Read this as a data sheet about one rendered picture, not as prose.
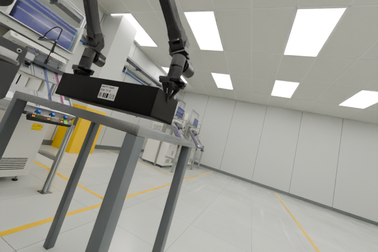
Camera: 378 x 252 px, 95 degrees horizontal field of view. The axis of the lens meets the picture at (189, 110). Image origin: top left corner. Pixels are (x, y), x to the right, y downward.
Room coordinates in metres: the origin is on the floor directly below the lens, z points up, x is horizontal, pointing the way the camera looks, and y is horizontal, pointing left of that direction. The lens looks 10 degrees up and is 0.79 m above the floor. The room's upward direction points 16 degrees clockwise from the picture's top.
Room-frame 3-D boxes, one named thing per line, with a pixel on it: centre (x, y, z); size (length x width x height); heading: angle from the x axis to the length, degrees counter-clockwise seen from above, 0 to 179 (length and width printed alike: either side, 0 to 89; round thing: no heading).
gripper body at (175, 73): (0.69, 0.10, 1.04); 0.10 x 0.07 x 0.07; 66
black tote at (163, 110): (0.81, 0.35, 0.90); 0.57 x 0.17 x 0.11; 66
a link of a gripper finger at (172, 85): (0.69, 0.11, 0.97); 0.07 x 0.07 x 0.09; 66
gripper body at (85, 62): (0.92, 0.61, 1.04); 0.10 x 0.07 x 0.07; 66
